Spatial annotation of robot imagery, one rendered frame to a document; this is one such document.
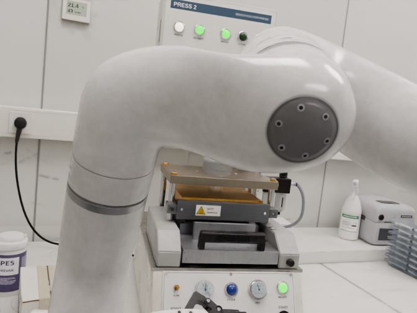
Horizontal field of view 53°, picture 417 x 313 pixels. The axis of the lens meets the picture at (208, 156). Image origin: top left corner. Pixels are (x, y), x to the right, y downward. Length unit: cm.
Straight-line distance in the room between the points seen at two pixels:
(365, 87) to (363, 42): 160
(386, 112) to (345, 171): 161
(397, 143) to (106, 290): 35
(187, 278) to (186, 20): 68
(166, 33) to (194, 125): 84
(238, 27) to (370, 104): 83
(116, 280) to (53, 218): 110
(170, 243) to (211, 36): 59
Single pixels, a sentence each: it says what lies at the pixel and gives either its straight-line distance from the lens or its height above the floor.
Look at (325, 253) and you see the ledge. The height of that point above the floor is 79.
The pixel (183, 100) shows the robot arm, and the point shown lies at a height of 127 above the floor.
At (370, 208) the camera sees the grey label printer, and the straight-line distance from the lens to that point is 187.
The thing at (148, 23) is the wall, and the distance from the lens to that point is 161.
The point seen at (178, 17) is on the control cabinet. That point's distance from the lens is 121.
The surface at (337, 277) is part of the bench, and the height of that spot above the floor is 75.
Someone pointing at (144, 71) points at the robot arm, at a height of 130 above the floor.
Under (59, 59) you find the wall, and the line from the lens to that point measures 156.
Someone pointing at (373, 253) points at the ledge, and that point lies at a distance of 181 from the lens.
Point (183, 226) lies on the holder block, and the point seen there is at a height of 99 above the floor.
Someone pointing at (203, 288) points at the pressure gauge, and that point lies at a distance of 92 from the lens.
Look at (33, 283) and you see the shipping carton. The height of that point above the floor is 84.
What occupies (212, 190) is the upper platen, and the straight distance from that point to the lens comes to 109.
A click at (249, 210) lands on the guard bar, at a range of 103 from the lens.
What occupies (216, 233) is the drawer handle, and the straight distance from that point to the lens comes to 92.
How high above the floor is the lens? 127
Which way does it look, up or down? 6 degrees down
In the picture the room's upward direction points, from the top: 6 degrees clockwise
